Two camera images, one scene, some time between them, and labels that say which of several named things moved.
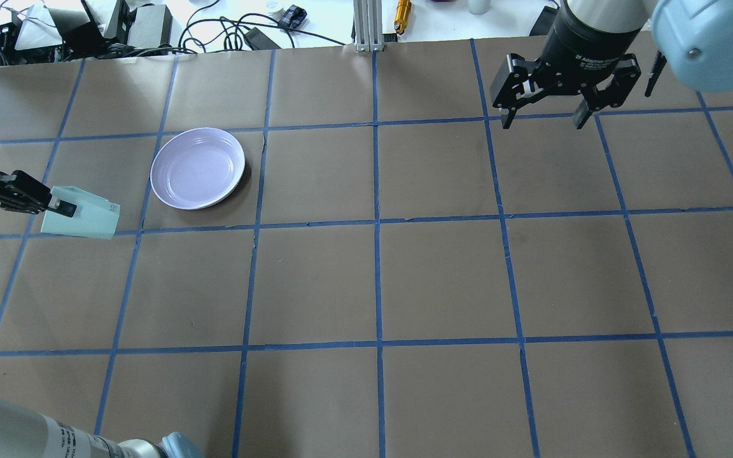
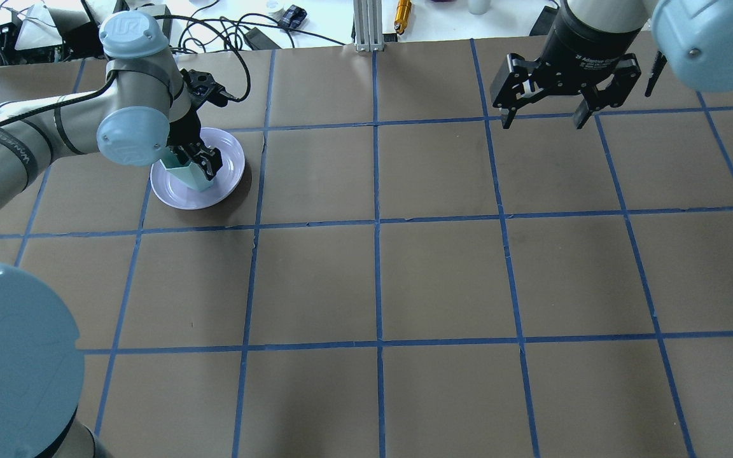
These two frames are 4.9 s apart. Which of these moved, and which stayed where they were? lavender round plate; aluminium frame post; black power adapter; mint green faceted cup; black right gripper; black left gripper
Moved: black left gripper; mint green faceted cup
Stayed: black power adapter; lavender round plate; aluminium frame post; black right gripper
